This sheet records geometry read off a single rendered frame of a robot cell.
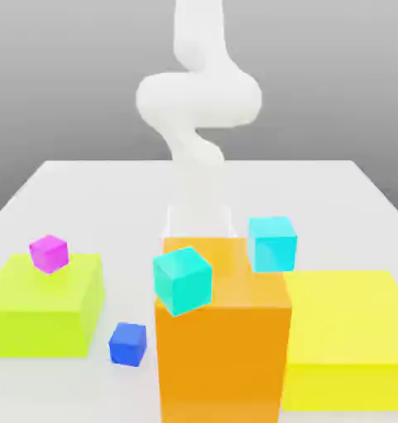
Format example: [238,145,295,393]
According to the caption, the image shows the small teal cube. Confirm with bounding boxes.
[152,245,214,318]

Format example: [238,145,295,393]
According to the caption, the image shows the small cyan cube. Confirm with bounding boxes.
[246,216,298,274]

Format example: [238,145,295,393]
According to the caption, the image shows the small blue cube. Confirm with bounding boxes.
[107,321,148,368]

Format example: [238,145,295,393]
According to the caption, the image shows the small magenta cube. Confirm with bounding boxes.
[28,234,70,275]

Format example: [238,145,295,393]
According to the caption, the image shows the large orange box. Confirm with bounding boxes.
[154,236,293,423]

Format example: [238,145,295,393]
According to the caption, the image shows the large yellow box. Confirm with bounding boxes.
[280,270,398,413]

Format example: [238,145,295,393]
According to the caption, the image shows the large lime green box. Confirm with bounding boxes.
[0,253,106,359]

